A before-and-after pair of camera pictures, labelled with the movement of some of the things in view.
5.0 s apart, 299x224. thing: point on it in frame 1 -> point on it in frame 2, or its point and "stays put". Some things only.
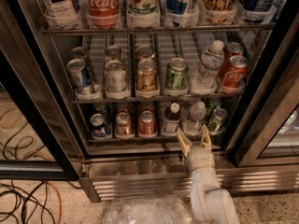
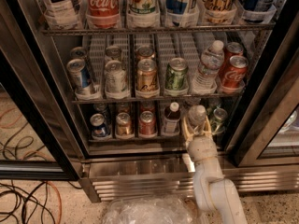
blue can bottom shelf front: x=98 y=131 stays put
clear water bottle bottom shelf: x=197 y=115 stays put
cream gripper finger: x=185 y=143 -> x=188 y=134
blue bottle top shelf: x=177 y=4 stays put
